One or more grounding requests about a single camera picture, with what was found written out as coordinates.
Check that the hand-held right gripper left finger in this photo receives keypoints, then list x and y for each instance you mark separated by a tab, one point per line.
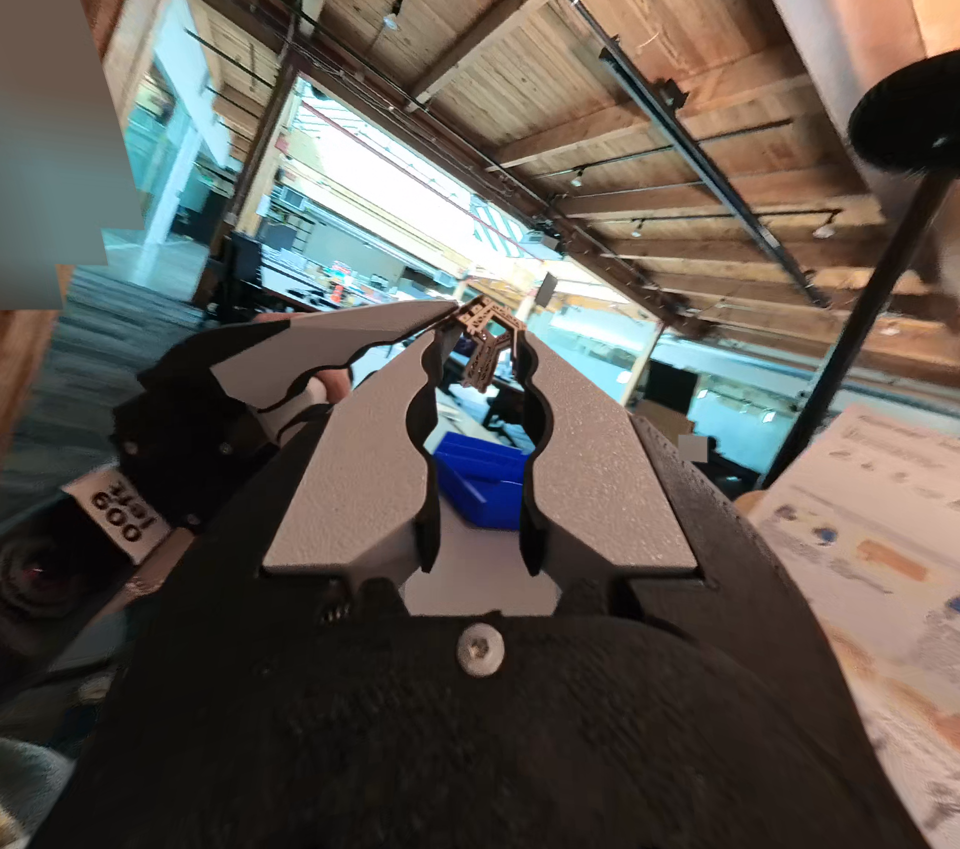
352	489

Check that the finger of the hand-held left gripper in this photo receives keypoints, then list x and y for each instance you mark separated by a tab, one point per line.
289	423
315	343

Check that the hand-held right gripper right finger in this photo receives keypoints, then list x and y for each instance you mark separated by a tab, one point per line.
607	489

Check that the wooden lattice arch piece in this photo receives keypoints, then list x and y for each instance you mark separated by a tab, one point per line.
484	339

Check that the person's left hand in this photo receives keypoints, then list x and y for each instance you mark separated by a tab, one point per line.
334	385

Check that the black office chair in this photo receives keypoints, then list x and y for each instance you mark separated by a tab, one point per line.
240	279

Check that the black and beige board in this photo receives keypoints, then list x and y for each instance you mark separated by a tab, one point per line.
671	388

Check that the blue plastic storage bin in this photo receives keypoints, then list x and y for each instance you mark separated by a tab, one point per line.
480	489

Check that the ceiling projector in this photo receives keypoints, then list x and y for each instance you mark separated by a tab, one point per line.
538	240

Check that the instruction sheet with yellow pictures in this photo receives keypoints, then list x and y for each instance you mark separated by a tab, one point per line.
862	564

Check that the black stand pole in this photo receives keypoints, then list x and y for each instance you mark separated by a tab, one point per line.
900	114

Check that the black ceiling track rail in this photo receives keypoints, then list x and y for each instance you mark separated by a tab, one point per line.
750	210

